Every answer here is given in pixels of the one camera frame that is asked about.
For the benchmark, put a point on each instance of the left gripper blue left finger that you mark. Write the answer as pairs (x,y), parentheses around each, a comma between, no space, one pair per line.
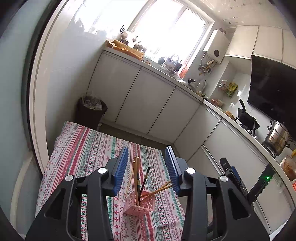
(118,171)

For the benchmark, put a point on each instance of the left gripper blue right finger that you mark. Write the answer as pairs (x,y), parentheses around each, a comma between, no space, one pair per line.
(173,170)

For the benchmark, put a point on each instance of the bamboo chopstick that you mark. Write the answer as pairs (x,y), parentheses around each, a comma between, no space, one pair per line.
(136,180)
(159,190)
(129,183)
(168,183)

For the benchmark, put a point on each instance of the black chopstick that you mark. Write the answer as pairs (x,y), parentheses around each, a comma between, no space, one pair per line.
(144,181)

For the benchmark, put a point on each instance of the glass bowl with food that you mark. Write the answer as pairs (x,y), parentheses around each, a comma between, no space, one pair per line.
(288,166)

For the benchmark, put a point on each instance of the stainless steel steamer pot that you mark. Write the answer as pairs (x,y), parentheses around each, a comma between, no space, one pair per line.
(277,138)

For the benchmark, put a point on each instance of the pink perforated utensil holder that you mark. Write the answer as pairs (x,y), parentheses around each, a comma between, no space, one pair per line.
(146,205)

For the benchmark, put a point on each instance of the patterned red green tablecloth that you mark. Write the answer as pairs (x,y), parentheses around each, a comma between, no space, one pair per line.
(98,187)

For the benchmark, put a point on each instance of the black wok pan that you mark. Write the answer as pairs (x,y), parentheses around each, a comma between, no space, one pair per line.
(246,119)

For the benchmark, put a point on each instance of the black trash bin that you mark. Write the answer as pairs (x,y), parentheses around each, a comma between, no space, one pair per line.
(89,111)

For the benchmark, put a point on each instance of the black range hood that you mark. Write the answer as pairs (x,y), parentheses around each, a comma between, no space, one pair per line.
(272,91)

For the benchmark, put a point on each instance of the yellow cloth on counter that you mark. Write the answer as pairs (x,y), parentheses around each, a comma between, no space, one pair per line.
(123,48)

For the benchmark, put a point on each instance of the white water heater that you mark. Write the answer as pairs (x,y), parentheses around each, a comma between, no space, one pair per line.
(216,46)

